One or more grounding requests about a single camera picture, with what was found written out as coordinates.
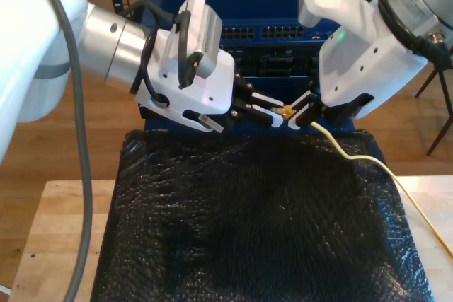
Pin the black rack tray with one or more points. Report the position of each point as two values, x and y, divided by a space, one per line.
283 86

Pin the black rack server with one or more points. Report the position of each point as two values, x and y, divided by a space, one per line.
276 61

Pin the black bubble mat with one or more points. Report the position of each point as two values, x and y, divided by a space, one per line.
247 227

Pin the small white object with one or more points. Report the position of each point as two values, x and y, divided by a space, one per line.
3 289

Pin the blue rack base plate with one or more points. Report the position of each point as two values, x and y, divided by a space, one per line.
159 126

